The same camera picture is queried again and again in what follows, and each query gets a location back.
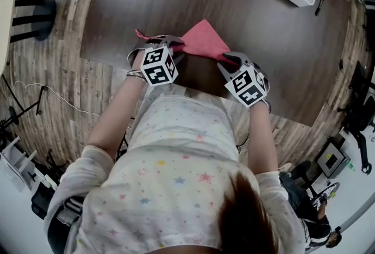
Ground white wooden rack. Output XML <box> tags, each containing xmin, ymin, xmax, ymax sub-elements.
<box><xmin>0</xmin><ymin>135</ymin><xmax>58</xmax><ymax>192</ymax></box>

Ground black floor stand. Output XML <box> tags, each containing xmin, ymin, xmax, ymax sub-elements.
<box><xmin>0</xmin><ymin>85</ymin><xmax>47</xmax><ymax>130</ymax></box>

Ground person's right forearm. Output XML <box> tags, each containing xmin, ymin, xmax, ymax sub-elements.
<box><xmin>248</xmin><ymin>101</ymin><xmax>278</xmax><ymax>174</ymax></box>

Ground black round stand base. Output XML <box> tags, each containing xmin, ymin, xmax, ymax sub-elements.
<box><xmin>291</xmin><ymin>160</ymin><xmax>317</xmax><ymax>198</ymax></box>

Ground black waist pack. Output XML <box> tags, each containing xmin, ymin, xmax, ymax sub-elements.
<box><xmin>45</xmin><ymin>195</ymin><xmax>86</xmax><ymax>254</ymax></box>

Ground black office chair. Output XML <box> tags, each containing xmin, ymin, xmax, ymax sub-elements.
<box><xmin>30</xmin><ymin>188</ymin><xmax>55</xmax><ymax>220</ymax></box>
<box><xmin>336</xmin><ymin>60</ymin><xmax>375</xmax><ymax>174</ymax></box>

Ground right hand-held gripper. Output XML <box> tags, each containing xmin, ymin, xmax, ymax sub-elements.
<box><xmin>216</xmin><ymin>52</ymin><xmax>268</xmax><ymax>107</ymax></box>

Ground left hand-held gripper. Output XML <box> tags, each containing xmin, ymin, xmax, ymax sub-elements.
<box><xmin>139</xmin><ymin>35</ymin><xmax>186</xmax><ymax>87</ymax></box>

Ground beaded bracelet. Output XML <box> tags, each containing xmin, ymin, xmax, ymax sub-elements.
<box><xmin>126</xmin><ymin>70</ymin><xmax>146</xmax><ymax>81</ymax></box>

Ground person's left forearm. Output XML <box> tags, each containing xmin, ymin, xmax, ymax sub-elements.
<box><xmin>87</xmin><ymin>76</ymin><xmax>146</xmax><ymax>160</ymax></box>

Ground grey box with black screen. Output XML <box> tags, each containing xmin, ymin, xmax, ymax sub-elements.
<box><xmin>316</xmin><ymin>143</ymin><xmax>351</xmax><ymax>179</ymax></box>

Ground white floor cable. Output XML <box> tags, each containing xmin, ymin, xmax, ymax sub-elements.
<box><xmin>11</xmin><ymin>80</ymin><xmax>102</xmax><ymax>116</ymax></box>

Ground skateboard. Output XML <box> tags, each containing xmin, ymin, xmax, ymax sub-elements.
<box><xmin>310</xmin><ymin>182</ymin><xmax>340</xmax><ymax>207</ymax></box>

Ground pale table with black base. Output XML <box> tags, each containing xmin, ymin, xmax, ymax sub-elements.
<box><xmin>0</xmin><ymin>0</ymin><xmax>57</xmax><ymax>74</ymax></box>

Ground pink cloth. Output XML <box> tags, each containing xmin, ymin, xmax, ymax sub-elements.
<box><xmin>134</xmin><ymin>19</ymin><xmax>231</xmax><ymax>60</ymax></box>

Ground person's star print shirt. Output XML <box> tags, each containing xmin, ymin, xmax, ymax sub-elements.
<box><xmin>43</xmin><ymin>84</ymin><xmax>307</xmax><ymax>254</ymax></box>

